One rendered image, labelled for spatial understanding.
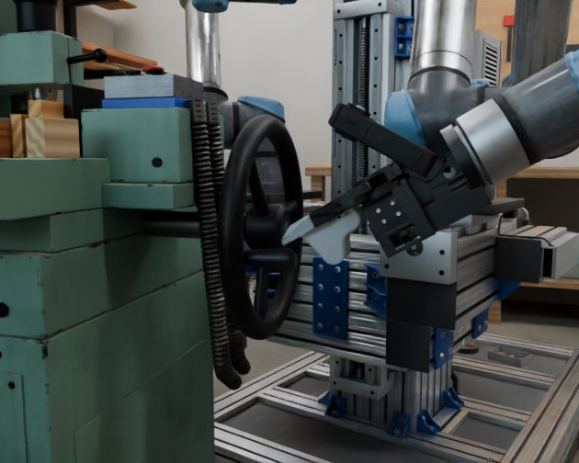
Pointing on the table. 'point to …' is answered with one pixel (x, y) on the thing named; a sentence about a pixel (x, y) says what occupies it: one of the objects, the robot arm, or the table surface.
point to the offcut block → (52, 138)
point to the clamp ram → (78, 98)
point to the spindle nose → (36, 15)
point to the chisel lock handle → (89, 57)
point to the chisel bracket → (29, 62)
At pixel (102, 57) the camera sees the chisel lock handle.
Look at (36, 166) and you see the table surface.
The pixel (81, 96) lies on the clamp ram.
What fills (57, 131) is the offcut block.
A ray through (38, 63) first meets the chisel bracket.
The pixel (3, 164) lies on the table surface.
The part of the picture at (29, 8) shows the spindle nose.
